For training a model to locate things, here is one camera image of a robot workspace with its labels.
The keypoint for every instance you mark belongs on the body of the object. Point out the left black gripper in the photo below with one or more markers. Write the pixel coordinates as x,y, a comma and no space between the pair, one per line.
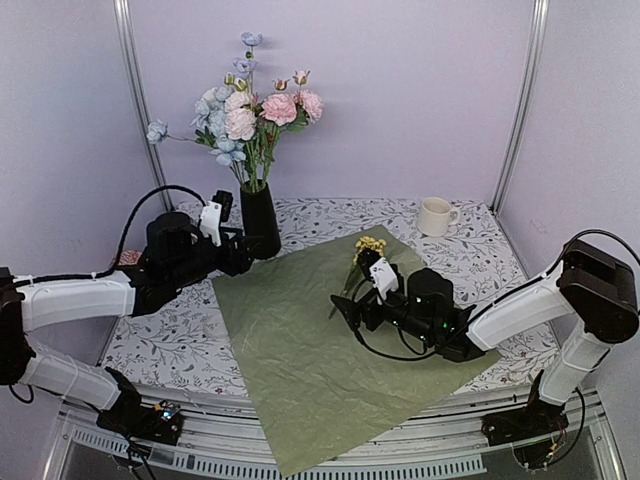
235,266

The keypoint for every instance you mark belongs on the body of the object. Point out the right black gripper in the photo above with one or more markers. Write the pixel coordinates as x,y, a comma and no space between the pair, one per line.
368,305

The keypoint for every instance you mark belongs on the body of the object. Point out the yellow daisy sprig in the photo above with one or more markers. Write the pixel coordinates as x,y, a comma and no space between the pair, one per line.
365,243

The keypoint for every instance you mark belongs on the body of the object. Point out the green and peach wrapping paper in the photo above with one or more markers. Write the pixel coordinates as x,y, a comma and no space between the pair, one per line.
317,390

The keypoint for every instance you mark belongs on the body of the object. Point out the pale pink peony stem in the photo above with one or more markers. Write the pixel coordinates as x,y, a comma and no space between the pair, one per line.
242,123

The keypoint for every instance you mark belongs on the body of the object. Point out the light blue hydrangea stem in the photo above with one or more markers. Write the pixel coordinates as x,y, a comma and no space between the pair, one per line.
210,130

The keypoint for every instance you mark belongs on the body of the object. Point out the deep pink peony stem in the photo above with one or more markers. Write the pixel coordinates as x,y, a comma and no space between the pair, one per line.
292,112

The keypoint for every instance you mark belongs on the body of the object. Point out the pink rose stem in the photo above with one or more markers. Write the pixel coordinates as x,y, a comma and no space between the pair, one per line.
281,86

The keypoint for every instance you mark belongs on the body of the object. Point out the small blue flower stem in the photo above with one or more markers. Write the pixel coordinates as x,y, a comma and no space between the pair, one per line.
246,65

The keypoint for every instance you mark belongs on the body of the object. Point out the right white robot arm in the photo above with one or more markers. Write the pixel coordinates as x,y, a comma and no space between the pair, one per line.
585,282

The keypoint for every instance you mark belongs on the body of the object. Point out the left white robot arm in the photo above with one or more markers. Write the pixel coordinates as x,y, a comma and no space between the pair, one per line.
29,304

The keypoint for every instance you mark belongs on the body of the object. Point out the black cylindrical vase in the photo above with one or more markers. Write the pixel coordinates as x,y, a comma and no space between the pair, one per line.
259,221

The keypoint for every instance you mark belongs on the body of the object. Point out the floral patterned tablecloth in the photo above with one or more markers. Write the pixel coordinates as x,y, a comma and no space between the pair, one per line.
185,345

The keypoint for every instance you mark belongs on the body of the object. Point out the pink patterned ball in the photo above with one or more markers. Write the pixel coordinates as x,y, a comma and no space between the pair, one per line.
128,258

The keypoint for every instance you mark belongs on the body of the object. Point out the cream ceramic mug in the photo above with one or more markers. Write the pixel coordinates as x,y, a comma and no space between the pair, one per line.
436,216

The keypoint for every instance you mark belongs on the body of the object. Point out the aluminium front rail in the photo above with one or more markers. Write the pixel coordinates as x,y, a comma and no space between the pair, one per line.
222,439

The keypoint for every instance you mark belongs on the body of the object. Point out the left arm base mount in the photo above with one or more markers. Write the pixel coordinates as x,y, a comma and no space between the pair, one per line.
128,417

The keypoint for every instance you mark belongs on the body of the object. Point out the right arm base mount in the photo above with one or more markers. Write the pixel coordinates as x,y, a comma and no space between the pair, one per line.
535,418

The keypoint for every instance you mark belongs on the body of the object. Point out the left aluminium frame post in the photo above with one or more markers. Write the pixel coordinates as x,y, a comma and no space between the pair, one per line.
125,30

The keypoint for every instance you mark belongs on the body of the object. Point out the aluminium frame post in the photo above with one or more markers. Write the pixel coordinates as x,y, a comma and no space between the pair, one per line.
532,61
125,30

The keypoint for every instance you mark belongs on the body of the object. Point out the right aluminium frame post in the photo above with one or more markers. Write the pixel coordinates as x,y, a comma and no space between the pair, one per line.
532,61

